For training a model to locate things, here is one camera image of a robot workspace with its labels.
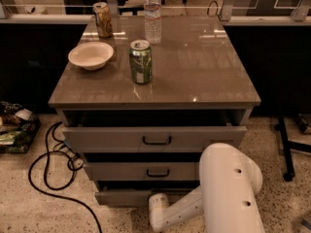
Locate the grey drawer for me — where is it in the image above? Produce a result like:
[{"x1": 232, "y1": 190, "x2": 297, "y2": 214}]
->
[
  {"x1": 95, "y1": 188, "x2": 190, "y2": 208},
  {"x1": 85, "y1": 162, "x2": 199, "y2": 181},
  {"x1": 63, "y1": 126, "x2": 246, "y2": 153}
]

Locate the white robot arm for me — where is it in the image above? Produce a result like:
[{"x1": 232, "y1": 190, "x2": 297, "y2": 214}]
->
[{"x1": 149, "y1": 143, "x2": 265, "y2": 233}]

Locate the grey drawer cabinet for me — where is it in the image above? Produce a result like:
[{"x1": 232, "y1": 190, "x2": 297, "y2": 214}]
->
[{"x1": 49, "y1": 16, "x2": 260, "y2": 193}]

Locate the green soda can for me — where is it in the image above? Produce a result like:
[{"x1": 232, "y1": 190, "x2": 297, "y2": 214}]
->
[{"x1": 129, "y1": 40, "x2": 153, "y2": 84}]

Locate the white bowl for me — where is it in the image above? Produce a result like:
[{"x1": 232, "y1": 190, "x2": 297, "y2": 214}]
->
[{"x1": 68, "y1": 42, "x2": 114, "y2": 71}]

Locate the clear plastic water bottle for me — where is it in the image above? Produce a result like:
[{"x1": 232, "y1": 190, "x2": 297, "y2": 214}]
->
[{"x1": 144, "y1": 0, "x2": 161, "y2": 44}]

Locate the gold soda can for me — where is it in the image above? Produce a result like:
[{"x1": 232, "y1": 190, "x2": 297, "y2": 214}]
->
[{"x1": 93, "y1": 2, "x2": 113, "y2": 38}]

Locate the black stand base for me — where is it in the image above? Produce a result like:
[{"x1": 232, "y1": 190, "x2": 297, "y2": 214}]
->
[{"x1": 275, "y1": 116, "x2": 311, "y2": 182}]

